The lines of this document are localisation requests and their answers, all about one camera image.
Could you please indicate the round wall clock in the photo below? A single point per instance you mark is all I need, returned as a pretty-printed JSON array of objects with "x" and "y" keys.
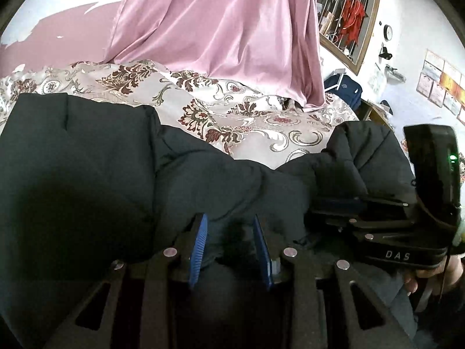
[{"x": 388, "y": 32}]

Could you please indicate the small metal wall rack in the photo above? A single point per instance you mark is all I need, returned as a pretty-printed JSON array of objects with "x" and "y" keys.
[{"x": 395, "y": 72}]

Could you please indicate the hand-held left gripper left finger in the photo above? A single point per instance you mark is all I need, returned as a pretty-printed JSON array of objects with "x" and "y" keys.
[{"x": 198, "y": 249}]

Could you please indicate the black wall hook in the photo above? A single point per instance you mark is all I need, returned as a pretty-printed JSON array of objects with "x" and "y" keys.
[{"x": 385, "y": 53}]

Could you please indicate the wall certificates group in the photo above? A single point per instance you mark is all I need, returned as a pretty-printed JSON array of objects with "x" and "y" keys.
[{"x": 439, "y": 80}]

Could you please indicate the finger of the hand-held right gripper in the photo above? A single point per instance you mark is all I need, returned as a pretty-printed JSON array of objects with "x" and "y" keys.
[
  {"x": 374, "y": 227},
  {"x": 341, "y": 206}
]

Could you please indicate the floral satin bedspread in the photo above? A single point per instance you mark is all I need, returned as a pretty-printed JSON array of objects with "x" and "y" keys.
[{"x": 236, "y": 116}]

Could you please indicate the black jacket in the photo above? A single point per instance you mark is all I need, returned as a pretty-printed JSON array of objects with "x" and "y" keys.
[{"x": 90, "y": 174}]

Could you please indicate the blue backpack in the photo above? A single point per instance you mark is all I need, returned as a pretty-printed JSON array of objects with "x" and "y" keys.
[{"x": 345, "y": 91}]

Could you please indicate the red hanging cloth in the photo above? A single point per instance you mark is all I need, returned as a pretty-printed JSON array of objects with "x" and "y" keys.
[{"x": 353, "y": 20}]

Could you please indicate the barred wooden window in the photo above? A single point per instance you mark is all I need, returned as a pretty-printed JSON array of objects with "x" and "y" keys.
[{"x": 367, "y": 43}]

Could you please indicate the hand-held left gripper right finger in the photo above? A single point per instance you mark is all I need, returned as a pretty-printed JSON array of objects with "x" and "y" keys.
[{"x": 262, "y": 252}]

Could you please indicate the person's right hand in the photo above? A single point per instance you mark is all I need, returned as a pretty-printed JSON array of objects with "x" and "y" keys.
[{"x": 417, "y": 281}]

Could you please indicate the wooden desk shelf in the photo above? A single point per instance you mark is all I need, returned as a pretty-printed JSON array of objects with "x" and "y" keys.
[{"x": 374, "y": 114}]

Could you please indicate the pink curtain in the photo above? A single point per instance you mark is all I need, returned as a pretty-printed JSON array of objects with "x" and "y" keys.
[{"x": 218, "y": 25}]

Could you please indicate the white wall papers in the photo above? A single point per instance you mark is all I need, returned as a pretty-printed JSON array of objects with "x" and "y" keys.
[{"x": 376, "y": 78}]

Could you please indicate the dark cap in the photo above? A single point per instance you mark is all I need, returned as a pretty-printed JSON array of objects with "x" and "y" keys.
[{"x": 385, "y": 106}]

